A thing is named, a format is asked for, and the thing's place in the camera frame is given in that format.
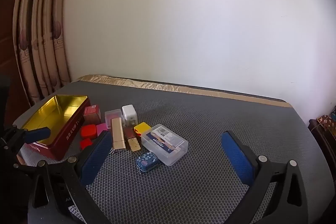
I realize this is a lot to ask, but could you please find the yellow block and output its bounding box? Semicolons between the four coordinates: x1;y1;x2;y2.
134;121;153;139

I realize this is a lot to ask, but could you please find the brown gold patterned box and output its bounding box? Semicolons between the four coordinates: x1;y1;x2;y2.
123;126;141;152

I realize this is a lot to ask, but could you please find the grey mesh mat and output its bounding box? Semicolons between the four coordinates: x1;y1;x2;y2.
13;79;315;224

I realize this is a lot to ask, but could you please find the beige patterned curtain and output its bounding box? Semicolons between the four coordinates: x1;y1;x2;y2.
13;0;72;106

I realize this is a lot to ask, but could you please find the golden cloth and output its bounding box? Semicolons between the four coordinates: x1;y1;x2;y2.
76;74;292;109

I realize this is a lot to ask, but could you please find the white charger plug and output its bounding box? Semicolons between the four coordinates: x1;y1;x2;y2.
122;105;139;127

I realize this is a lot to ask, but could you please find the reddish brown small box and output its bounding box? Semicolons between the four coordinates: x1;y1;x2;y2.
83;105;101;123

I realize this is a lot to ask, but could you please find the patterned cloth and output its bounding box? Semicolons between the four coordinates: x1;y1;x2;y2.
317;114;336;138

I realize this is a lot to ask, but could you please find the clear small plastic box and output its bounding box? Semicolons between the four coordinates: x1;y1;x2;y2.
104;109;124;130

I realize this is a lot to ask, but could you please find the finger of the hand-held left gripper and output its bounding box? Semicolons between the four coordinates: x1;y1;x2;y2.
8;126;52;144
0;141;28;169

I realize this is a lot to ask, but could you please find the dark wooden cabinet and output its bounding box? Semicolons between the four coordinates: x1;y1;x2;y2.
308;106;336;161

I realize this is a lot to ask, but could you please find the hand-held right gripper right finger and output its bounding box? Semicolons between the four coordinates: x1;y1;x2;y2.
221;130;310;224

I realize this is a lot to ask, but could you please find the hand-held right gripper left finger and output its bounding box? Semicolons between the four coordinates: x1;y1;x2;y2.
28;131;113;224

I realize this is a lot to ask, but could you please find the red tin box gold inside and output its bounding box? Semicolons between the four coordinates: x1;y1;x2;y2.
13;95;91;161

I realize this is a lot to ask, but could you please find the small red block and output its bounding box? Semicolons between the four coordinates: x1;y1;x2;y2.
79;138;93;149

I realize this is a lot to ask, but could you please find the gold rectangular box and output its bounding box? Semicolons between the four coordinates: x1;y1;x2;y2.
111;117;126;151

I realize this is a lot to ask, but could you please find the blue patterned small tin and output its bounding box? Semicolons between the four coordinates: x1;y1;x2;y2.
136;152;159;174

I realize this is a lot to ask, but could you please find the clear plastic case with label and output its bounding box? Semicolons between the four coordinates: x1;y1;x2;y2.
141;124;189;167

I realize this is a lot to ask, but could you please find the brown wooden door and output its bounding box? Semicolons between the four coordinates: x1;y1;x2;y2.
0;0;21;77

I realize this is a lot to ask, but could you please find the pink block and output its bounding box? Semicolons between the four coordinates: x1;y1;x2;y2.
96;123;109;138

